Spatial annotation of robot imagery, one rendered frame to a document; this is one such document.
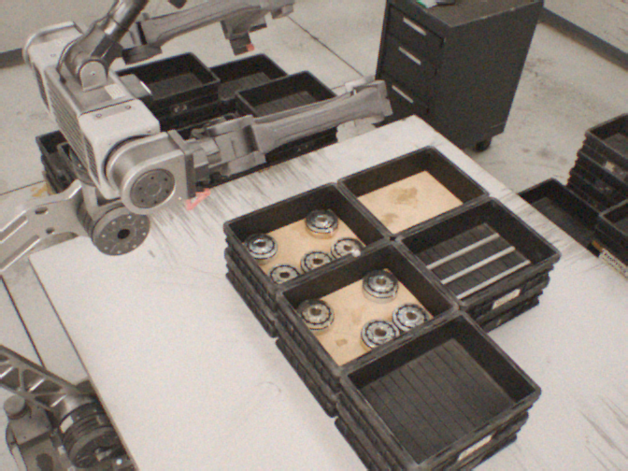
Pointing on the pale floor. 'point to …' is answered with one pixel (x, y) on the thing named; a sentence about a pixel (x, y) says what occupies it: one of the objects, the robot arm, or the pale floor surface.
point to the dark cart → (455, 64)
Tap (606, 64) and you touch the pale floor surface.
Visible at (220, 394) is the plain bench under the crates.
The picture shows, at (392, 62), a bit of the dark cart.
